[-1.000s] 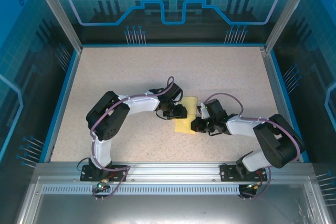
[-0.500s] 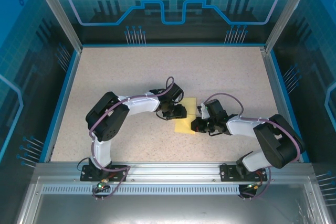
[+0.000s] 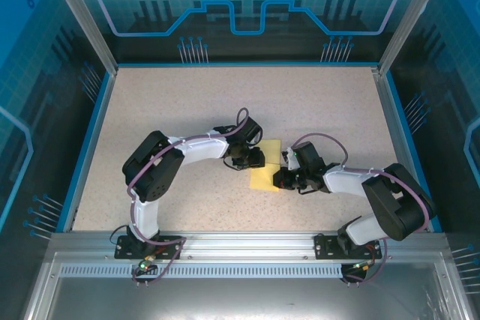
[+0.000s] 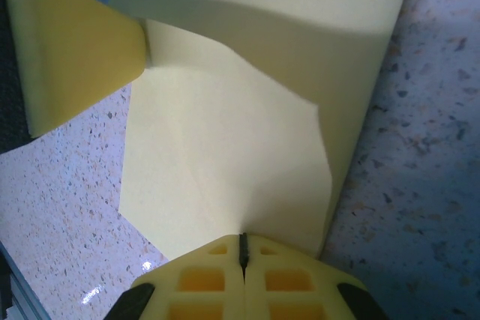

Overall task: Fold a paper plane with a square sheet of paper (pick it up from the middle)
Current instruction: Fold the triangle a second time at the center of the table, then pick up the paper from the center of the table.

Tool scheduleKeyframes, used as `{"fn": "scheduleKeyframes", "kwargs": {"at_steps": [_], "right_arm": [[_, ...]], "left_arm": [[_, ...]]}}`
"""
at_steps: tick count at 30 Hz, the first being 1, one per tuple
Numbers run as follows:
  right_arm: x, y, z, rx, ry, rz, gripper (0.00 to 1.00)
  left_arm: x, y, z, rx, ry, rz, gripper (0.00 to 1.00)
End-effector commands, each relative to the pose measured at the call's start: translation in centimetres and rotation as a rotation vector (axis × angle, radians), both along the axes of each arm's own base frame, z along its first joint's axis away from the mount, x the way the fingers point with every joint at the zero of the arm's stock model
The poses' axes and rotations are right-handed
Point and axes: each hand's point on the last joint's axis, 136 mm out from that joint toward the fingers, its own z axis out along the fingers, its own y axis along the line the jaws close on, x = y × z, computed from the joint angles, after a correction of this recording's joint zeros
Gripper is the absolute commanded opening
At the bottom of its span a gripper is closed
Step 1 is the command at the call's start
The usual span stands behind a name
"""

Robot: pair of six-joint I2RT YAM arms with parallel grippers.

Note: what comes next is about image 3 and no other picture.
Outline aluminium frame post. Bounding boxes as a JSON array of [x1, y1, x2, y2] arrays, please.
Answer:
[[377, 0, 453, 76], [41, 0, 119, 76]]

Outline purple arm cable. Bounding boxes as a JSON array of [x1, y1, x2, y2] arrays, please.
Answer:
[[126, 106, 251, 246], [290, 132, 432, 233]]

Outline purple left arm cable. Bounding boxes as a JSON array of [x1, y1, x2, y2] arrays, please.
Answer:
[[126, 106, 251, 246]]

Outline aluminium mounting rail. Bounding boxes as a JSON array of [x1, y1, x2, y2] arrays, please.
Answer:
[[50, 232, 447, 261]]

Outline aluminium blue side rail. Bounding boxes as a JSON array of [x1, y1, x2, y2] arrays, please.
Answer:
[[373, 67, 443, 233], [61, 70, 119, 233]]

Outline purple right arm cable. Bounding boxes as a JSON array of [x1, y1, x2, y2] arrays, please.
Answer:
[[290, 132, 432, 233]]

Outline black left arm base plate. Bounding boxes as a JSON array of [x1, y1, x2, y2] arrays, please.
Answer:
[[114, 233, 185, 261]]

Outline brass plug with green light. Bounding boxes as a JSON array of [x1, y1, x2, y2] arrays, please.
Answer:
[[136, 255, 157, 273]]

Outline grey metal front tray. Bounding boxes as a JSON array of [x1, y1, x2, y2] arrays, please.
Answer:
[[22, 252, 473, 320]]

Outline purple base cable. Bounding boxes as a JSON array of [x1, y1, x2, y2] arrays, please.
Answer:
[[339, 232, 390, 286], [130, 236, 187, 288]]

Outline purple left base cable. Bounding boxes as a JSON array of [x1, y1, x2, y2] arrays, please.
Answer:
[[130, 236, 187, 288]]

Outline slotted grey cable duct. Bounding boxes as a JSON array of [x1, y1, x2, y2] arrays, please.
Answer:
[[59, 263, 346, 277]]

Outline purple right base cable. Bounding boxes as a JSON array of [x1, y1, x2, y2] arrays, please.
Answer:
[[339, 232, 390, 286]]

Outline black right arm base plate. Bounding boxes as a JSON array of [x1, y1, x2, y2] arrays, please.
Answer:
[[313, 232, 380, 261]]

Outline brass plug with orange wires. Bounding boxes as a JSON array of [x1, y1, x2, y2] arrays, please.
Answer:
[[350, 259, 377, 273]]

